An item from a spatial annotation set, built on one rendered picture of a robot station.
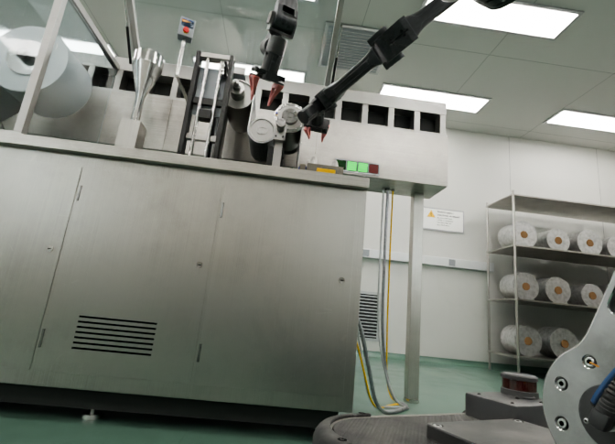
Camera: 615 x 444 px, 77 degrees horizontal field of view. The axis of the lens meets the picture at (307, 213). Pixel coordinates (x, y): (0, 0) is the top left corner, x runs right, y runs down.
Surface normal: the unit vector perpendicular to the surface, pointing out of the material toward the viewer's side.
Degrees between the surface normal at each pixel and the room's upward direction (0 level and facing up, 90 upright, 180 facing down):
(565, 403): 90
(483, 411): 90
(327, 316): 90
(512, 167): 90
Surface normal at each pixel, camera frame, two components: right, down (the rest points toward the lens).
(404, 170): 0.09, -0.24
